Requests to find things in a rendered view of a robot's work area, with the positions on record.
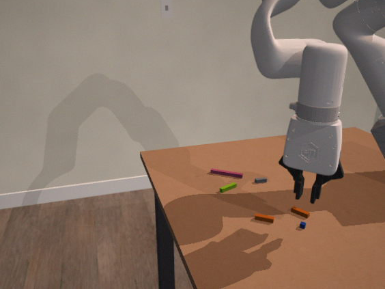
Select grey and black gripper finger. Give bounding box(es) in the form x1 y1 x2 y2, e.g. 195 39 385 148
310 159 344 204
279 156 304 199

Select lime green rod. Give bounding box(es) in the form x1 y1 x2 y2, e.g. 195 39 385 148
220 182 237 193

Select grey rod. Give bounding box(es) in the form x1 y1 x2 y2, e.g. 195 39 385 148
255 178 267 183

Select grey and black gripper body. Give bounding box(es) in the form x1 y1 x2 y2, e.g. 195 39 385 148
283 115 342 176

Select dark pink rod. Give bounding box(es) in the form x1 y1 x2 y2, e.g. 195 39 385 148
210 169 243 178

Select orange rod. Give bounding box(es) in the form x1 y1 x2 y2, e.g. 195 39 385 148
291 206 310 219
255 213 274 223

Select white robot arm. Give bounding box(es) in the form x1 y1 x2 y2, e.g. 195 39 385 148
251 0 385 123

